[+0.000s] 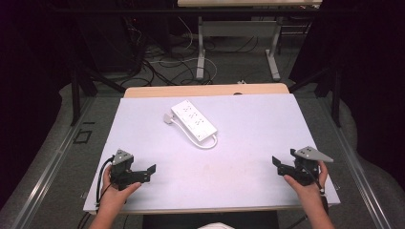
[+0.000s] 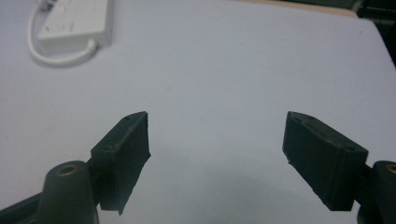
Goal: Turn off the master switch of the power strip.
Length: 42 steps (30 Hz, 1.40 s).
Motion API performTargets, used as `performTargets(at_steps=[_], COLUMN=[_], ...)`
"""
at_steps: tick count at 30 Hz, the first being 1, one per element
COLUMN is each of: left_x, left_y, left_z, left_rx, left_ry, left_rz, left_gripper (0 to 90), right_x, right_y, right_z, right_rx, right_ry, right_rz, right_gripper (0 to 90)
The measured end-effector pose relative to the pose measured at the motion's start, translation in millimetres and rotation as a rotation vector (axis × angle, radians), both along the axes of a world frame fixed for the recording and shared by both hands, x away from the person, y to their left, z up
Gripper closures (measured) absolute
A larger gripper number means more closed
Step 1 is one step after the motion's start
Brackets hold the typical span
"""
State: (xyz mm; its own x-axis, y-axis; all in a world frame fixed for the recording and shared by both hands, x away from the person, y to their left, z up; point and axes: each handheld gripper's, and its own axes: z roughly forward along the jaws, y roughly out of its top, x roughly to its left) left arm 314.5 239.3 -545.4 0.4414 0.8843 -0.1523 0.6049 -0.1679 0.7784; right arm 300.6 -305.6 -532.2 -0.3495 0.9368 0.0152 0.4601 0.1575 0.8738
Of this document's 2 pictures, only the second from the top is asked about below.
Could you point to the white power strip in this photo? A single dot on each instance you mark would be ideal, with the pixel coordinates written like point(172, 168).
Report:
point(77, 21)

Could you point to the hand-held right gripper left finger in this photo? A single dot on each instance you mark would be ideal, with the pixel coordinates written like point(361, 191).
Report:
point(121, 161)

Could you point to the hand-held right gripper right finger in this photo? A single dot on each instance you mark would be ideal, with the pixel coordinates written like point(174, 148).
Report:
point(323, 161)

